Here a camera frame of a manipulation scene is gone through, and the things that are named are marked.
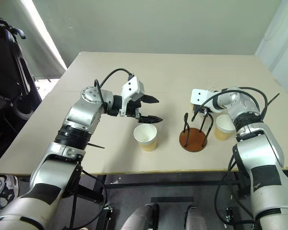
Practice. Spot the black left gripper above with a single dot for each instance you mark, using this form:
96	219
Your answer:
134	107

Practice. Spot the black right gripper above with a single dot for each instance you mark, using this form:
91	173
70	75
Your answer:
198	109

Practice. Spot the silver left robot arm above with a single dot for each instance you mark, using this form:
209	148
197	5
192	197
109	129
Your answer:
84	115

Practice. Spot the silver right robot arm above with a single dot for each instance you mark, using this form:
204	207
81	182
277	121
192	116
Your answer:
261	148

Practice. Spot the white and tan paper cup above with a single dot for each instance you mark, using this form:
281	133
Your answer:
146	137
222	130

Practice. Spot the black zip tie tail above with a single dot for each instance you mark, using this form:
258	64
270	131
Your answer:
96	146
273	100

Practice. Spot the black tape strip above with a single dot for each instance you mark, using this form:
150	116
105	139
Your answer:
172	200

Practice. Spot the dark rounded robot leg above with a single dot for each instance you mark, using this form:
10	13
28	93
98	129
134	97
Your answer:
140	218
196	219

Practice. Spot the black folded chair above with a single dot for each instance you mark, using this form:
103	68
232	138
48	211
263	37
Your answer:
9	72

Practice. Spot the grey white sneaker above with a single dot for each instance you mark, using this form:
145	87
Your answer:
4	189

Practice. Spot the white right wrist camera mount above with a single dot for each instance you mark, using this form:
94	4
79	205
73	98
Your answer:
199	95

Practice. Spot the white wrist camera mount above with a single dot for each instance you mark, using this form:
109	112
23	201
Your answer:
199	95
130	87

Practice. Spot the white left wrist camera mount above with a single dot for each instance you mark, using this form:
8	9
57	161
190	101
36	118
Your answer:
130	87

